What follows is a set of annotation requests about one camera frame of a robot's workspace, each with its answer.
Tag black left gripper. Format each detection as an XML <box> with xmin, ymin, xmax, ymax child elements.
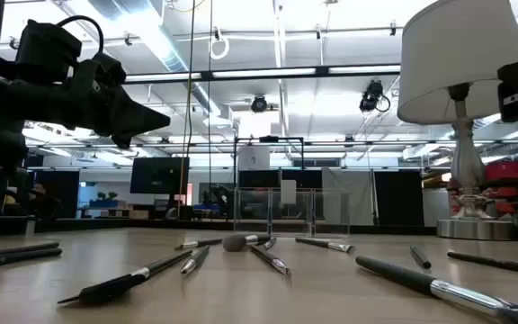
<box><xmin>0</xmin><ymin>52</ymin><xmax>172</xmax><ymax>150</ymax></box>

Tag thin silver-ferrule makeup brush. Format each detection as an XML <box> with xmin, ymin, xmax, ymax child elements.
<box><xmin>294</xmin><ymin>237</ymin><xmax>356</xmax><ymax>255</ymax></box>
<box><xmin>249</xmin><ymin>244</ymin><xmax>292</xmax><ymax>278</ymax></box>
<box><xmin>174</xmin><ymin>238</ymin><xmax>223</xmax><ymax>252</ymax></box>

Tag black angled-tip makeup brush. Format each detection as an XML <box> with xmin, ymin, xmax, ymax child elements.
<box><xmin>57</xmin><ymin>248</ymin><xmax>194</xmax><ymax>307</ymax></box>

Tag slim grey-tipped makeup brush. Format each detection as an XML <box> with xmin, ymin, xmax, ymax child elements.
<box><xmin>0</xmin><ymin>241</ymin><xmax>61</xmax><ymax>259</ymax></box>

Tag short black makeup brush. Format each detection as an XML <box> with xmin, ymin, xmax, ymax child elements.
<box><xmin>409</xmin><ymin>245</ymin><xmax>433</xmax><ymax>271</ymax></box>

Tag clear acrylic organizer container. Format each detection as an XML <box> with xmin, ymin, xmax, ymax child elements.
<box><xmin>233</xmin><ymin>187</ymin><xmax>351</xmax><ymax>239</ymax></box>

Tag large black-handled makeup brush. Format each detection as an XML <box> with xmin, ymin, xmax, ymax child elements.
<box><xmin>354</xmin><ymin>255</ymin><xmax>518</xmax><ymax>324</ymax></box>

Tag black monitor on stand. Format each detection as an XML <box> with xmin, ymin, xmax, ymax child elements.
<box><xmin>129</xmin><ymin>156</ymin><xmax>191</xmax><ymax>195</ymax></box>

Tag red storage bin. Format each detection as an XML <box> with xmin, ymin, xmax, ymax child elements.
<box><xmin>485</xmin><ymin>160</ymin><xmax>518</xmax><ymax>182</ymax></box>

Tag white-shade silver table lamp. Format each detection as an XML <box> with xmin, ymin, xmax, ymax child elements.
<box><xmin>396</xmin><ymin>0</ymin><xmax>518</xmax><ymax>241</ymax></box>

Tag black partition panel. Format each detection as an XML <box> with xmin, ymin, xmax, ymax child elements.
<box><xmin>33</xmin><ymin>169</ymin><xmax>81</xmax><ymax>220</ymax></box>
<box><xmin>373</xmin><ymin>169</ymin><xmax>425</xmax><ymax>228</ymax></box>

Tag white box on rig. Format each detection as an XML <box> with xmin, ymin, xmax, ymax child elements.
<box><xmin>237</xmin><ymin>146</ymin><xmax>272</xmax><ymax>172</ymax></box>

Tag small white paper sheet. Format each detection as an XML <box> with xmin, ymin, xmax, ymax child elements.
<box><xmin>280</xmin><ymin>179</ymin><xmax>298</xmax><ymax>206</ymax></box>

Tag white hanging cloth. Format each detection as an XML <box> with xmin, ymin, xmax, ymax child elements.
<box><xmin>321</xmin><ymin>167</ymin><xmax>376</xmax><ymax>227</ymax></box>

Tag black ceiling light bar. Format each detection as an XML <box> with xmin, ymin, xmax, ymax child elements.
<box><xmin>123</xmin><ymin>64</ymin><xmax>402</xmax><ymax>86</ymax></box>

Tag thin black hanging cable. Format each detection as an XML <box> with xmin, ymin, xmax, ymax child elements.
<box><xmin>207</xmin><ymin>0</ymin><xmax>214</xmax><ymax>217</ymax></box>

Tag silver ceiling air duct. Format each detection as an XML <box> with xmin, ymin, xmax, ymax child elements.
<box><xmin>88</xmin><ymin>0</ymin><xmax>233</xmax><ymax>127</ymax></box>

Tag black aluminium table frame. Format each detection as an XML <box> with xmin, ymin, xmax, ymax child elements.
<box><xmin>33</xmin><ymin>218</ymin><xmax>438</xmax><ymax>236</ymax></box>

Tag yellow hanging cable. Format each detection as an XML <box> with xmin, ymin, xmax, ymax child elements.
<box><xmin>176</xmin><ymin>0</ymin><xmax>197</xmax><ymax>221</ymax></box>

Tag white looped hanging cable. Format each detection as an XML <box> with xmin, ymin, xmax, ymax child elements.
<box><xmin>209</xmin><ymin>27</ymin><xmax>231</xmax><ymax>61</ymax></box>

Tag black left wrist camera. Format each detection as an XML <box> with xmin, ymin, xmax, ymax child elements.
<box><xmin>13</xmin><ymin>18</ymin><xmax>84</xmax><ymax>86</ymax></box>

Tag black left camera cable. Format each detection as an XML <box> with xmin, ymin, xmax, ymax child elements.
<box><xmin>55</xmin><ymin>14</ymin><xmax>106</xmax><ymax>58</ymax></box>

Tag round black ceiling camera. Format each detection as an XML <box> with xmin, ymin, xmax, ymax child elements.
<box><xmin>249</xmin><ymin>94</ymin><xmax>270</xmax><ymax>114</ymax></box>

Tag black metal frame rig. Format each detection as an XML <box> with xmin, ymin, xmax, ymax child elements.
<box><xmin>233</xmin><ymin>136</ymin><xmax>306</xmax><ymax>226</ymax></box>

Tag black ceiling camera with cable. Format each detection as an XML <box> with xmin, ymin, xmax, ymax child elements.
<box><xmin>359</xmin><ymin>79</ymin><xmax>392</xmax><ymax>114</ymax></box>

